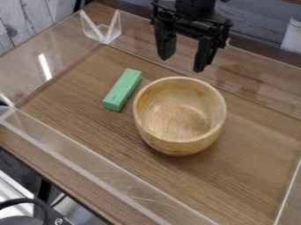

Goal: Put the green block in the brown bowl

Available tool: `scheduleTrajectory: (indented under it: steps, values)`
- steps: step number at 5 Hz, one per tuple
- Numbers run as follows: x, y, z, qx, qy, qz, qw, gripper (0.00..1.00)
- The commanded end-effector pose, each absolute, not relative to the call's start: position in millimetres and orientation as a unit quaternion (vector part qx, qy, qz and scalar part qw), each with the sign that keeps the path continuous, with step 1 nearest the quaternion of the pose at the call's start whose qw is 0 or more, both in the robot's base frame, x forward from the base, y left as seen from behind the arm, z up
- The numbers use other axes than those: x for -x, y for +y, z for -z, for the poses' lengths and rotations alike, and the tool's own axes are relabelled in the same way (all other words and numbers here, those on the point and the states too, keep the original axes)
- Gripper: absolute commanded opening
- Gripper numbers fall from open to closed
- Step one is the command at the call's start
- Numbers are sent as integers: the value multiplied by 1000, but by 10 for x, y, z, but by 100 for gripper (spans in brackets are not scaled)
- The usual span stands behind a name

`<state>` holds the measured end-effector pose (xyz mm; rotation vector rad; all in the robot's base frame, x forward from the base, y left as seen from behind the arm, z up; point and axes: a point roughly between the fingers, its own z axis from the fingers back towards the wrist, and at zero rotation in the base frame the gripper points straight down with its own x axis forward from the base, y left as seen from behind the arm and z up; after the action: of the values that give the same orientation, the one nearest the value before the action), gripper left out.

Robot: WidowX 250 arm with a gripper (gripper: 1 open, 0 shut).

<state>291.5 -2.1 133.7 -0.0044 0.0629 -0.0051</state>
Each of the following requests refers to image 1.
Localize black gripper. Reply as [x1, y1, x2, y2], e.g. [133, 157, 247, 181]
[150, 0, 234, 72]

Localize white cylinder at right edge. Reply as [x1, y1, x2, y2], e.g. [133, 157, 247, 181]
[281, 14, 301, 54]

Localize green rectangular block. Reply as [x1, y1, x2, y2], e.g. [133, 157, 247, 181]
[101, 69, 141, 112]

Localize black table leg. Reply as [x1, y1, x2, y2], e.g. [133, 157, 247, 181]
[37, 179, 52, 202]

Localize black cable bottom left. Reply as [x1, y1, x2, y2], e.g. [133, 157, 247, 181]
[0, 198, 51, 225]

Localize brown wooden bowl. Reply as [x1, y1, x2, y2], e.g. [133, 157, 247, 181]
[132, 76, 227, 156]

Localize clear acrylic tray walls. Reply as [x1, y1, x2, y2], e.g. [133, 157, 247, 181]
[0, 4, 301, 225]

